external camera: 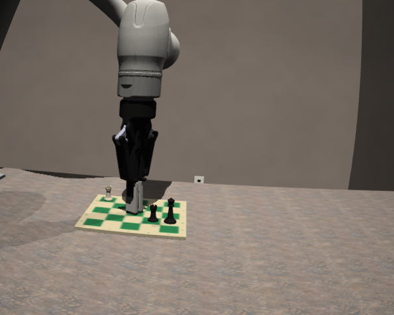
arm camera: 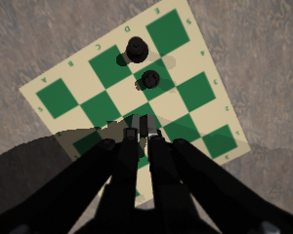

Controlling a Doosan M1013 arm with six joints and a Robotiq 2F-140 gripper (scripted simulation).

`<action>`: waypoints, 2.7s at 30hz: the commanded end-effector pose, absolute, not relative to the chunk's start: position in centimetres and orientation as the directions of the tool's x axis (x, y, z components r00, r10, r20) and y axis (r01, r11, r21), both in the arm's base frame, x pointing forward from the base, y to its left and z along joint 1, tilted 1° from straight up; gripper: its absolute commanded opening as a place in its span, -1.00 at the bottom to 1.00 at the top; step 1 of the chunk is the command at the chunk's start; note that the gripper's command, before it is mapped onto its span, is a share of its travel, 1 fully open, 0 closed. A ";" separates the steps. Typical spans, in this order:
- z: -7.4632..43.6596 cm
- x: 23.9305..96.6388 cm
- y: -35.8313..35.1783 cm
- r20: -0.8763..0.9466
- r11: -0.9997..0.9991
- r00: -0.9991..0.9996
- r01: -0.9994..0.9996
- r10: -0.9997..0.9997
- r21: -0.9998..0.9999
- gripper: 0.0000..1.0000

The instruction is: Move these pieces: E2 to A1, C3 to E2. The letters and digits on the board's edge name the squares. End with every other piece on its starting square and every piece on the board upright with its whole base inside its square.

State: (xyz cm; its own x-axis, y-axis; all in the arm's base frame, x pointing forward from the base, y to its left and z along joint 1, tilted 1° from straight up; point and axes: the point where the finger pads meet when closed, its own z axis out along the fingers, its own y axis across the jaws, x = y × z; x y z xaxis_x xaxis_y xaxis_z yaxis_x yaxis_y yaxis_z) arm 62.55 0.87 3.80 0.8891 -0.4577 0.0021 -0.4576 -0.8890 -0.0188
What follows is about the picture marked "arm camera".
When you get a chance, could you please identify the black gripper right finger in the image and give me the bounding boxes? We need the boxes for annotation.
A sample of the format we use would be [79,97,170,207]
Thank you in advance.
[146,115,293,234]

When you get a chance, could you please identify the white chess pawn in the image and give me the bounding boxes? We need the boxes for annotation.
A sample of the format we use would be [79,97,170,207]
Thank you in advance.
[140,117,147,136]

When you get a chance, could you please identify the green and cream chessboard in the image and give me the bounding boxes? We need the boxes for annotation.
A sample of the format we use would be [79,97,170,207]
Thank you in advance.
[19,0,251,166]

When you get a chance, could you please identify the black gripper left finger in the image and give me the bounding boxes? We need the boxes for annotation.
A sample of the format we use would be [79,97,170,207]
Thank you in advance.
[0,115,140,234]

